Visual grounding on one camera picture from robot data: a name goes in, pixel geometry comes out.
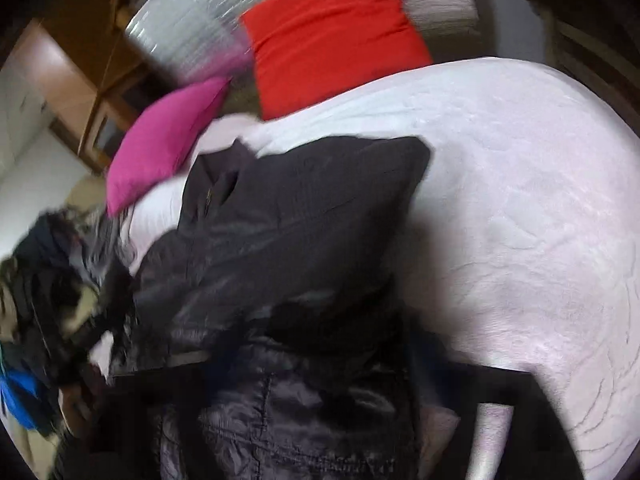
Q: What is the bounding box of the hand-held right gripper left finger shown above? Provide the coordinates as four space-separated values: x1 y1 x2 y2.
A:
110 350 213 379

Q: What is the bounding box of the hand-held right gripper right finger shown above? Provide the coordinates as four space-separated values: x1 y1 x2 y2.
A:
470 365 586 480

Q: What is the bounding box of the black padded jacket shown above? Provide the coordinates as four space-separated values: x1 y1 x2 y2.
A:
107 135 433 480

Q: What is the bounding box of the pile of dark clothes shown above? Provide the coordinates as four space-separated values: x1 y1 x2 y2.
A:
0 205 136 441

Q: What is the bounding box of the blue cloth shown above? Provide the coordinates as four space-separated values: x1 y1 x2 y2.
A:
0 367 48 433

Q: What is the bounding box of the magenta pillow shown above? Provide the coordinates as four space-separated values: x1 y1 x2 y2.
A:
105 76 232 217

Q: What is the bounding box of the pink fleece blanket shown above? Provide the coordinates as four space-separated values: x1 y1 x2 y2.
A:
90 57 640 480

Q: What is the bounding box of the wooden cabinet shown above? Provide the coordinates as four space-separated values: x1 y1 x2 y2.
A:
0 0 166 173

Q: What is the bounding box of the silver foil insulation mat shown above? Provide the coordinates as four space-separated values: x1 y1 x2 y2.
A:
125 0 478 86

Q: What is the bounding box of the red cloth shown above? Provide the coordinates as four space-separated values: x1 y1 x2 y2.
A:
239 0 434 122

